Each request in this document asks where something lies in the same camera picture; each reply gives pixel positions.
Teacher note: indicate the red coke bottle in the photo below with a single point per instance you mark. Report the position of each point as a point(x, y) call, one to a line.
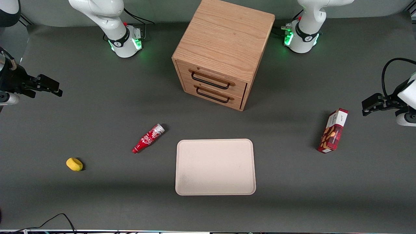
point(148, 139)

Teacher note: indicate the yellow lemon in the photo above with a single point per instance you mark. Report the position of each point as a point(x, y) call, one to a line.
point(74, 164)

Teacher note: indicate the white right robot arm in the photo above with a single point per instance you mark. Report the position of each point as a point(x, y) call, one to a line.
point(97, 13)

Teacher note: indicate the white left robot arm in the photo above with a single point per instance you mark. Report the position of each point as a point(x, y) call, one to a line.
point(308, 32)

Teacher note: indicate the wooden drawer cabinet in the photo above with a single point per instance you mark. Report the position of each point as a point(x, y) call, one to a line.
point(224, 35)

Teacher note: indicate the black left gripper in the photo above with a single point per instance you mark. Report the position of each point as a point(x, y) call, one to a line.
point(391, 100)

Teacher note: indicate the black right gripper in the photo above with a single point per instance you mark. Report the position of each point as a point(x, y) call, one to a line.
point(13, 80)

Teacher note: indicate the red snack box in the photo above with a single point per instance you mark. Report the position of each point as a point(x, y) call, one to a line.
point(333, 133)

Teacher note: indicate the beige plastic tray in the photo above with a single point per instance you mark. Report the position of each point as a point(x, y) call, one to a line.
point(215, 167)

